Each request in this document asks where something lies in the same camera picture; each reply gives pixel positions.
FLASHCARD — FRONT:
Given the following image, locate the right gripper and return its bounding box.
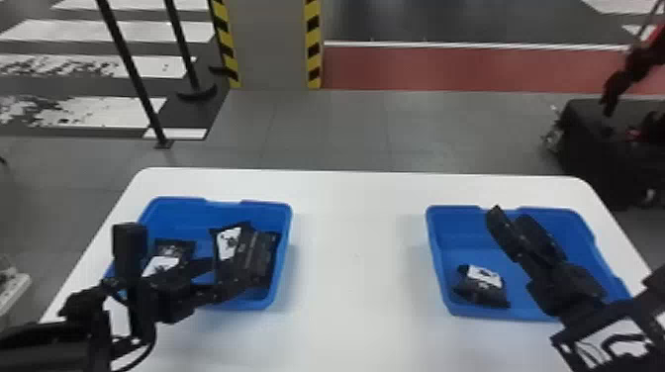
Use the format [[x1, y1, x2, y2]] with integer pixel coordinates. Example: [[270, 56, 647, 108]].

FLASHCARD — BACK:
[[485, 204, 608, 318]]

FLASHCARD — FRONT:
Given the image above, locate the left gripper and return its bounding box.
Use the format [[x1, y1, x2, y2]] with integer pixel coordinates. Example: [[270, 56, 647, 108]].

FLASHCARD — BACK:
[[131, 256, 244, 326]]

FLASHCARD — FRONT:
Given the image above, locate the black part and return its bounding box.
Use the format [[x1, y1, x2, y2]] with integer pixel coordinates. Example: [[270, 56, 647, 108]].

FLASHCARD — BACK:
[[451, 263, 513, 310], [141, 254, 182, 279], [154, 237, 197, 261], [209, 221, 282, 293]]

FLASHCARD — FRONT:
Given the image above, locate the blue tray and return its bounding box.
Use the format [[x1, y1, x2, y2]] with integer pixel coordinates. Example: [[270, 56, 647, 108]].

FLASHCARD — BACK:
[[425, 204, 633, 323], [103, 195, 294, 313]]

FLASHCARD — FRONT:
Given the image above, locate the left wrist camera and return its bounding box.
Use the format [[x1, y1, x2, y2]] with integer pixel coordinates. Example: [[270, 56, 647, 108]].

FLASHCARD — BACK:
[[111, 223, 150, 292]]

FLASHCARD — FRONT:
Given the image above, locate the black post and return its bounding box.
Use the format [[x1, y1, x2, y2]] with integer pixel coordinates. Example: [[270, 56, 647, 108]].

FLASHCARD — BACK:
[[94, 0, 176, 150], [163, 0, 220, 103]]

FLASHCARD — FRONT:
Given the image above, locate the striped post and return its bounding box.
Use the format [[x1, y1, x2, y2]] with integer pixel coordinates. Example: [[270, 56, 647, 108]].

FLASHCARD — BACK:
[[303, 0, 324, 91], [207, 0, 243, 90]]

